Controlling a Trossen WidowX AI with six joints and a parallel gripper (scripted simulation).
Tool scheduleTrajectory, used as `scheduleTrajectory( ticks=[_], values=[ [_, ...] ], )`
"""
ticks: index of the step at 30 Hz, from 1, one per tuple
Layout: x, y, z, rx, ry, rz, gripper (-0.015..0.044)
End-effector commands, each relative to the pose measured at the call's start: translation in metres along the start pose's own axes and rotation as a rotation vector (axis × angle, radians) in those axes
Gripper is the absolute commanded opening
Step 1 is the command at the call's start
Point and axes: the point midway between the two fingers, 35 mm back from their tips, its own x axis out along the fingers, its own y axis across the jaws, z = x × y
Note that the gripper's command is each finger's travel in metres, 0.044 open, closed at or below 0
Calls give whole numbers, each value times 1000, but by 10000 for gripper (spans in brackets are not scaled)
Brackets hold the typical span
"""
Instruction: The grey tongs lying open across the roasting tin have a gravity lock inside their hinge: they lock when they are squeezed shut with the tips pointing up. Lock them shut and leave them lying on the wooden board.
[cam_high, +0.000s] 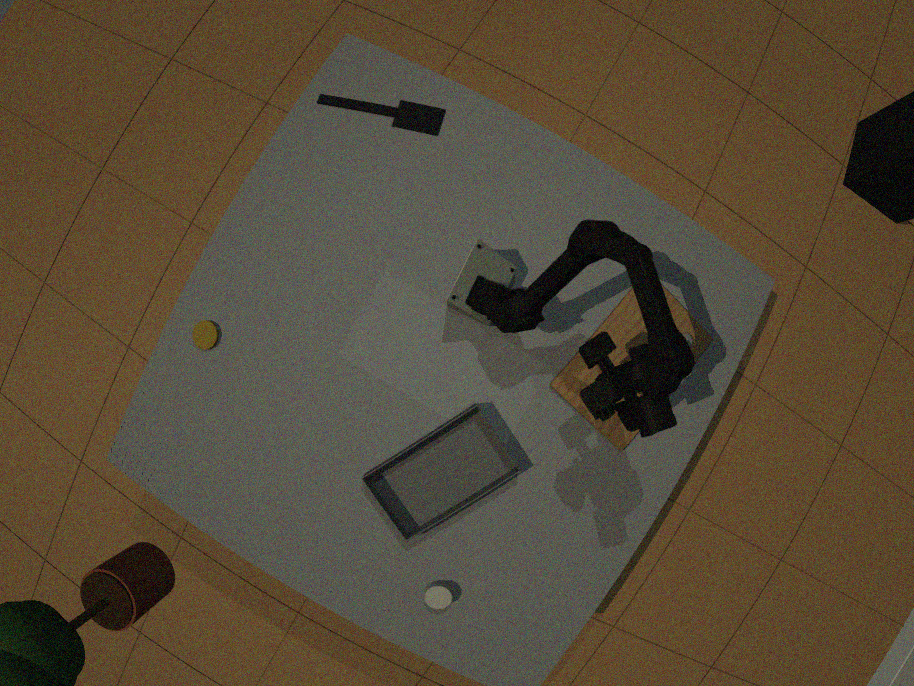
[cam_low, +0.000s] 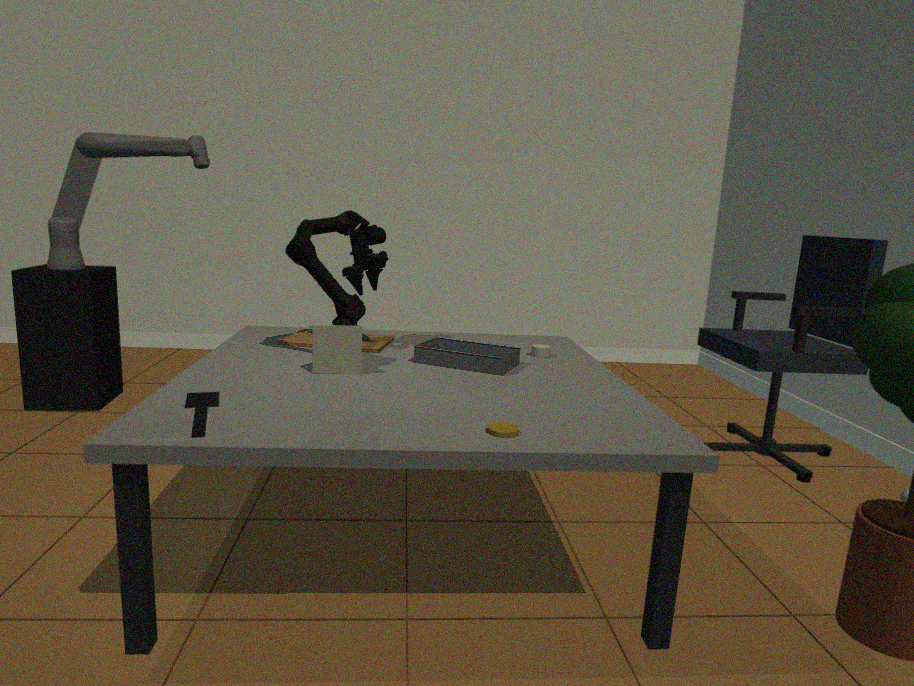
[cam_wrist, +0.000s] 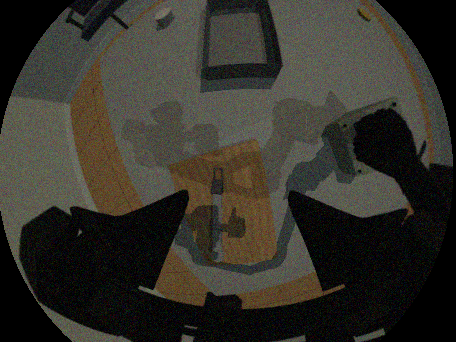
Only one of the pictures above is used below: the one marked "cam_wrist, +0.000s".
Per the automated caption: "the wooden board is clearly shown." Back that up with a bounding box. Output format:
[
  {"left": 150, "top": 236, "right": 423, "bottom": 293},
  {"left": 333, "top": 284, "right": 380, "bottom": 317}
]
[{"left": 168, "top": 139, "right": 279, "bottom": 266}]

